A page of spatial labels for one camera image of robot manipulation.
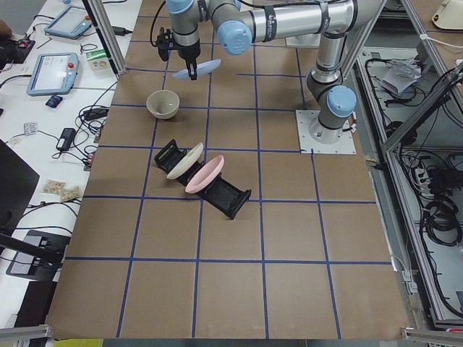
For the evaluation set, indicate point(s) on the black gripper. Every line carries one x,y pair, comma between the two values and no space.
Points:
189,50

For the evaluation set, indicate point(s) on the blue plate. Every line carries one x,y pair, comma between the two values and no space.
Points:
203,69

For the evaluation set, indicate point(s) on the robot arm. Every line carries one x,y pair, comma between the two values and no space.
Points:
238,29

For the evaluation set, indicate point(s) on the cream plate in rack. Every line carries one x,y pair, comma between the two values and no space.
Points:
186,162

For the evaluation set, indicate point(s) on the pink plate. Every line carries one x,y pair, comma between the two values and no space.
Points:
205,175

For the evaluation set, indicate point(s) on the black plate rack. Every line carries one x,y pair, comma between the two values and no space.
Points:
221,194

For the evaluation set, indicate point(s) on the white bowl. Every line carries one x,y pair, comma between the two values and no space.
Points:
163,104

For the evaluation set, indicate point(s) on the green white box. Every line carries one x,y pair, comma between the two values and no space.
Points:
97,60

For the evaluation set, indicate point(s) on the teach pendant far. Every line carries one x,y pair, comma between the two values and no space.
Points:
70,23

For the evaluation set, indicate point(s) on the teach pendant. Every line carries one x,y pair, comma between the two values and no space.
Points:
53,74
70,23

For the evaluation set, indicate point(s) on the teach pendant near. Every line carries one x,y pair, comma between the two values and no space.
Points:
53,74

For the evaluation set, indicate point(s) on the black power brick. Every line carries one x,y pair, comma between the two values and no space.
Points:
66,139

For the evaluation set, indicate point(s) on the black monitor stand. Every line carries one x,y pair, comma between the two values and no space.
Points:
40,254

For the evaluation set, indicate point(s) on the aluminium frame post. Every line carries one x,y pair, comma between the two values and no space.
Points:
105,32

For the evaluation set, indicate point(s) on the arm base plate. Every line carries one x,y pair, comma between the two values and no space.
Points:
315,139

